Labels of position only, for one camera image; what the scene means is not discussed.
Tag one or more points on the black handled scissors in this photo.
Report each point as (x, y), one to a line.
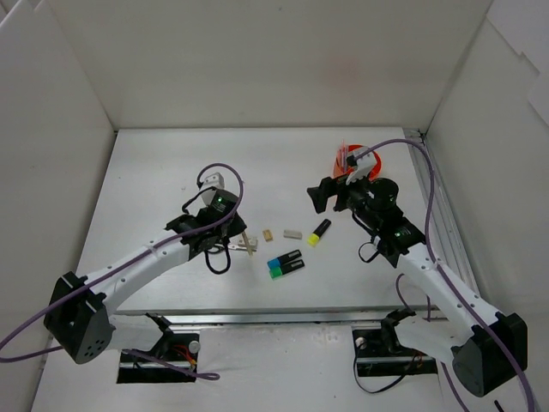
(219, 248)

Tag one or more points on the aluminium rail frame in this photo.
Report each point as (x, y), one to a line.
(278, 344)

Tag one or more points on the tan eraser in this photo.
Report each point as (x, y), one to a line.
(268, 236)

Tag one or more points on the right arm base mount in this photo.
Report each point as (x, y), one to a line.
(378, 354)

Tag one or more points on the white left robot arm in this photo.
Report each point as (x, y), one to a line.
(84, 318)

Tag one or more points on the yellow slim highlighter pen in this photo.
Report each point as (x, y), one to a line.
(246, 243)

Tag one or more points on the blue capped black highlighter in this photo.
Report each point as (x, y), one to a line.
(284, 259)

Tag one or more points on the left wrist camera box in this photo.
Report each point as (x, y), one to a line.
(210, 185)

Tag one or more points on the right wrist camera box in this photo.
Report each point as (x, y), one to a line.
(362, 161)

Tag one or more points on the green capped black highlighter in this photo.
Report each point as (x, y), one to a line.
(286, 269)

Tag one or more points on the grey white eraser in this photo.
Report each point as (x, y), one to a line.
(292, 234)

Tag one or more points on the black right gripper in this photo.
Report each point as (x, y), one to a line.
(340, 195)

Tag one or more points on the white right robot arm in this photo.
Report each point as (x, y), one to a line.
(485, 348)

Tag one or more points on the yellow capped black highlighter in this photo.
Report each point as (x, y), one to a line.
(318, 232)

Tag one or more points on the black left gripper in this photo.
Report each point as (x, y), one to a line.
(234, 227)

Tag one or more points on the white staples box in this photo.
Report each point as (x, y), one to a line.
(253, 242)

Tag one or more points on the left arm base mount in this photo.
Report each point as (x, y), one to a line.
(177, 347)

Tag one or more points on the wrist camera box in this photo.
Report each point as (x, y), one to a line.
(362, 161)
(210, 185)

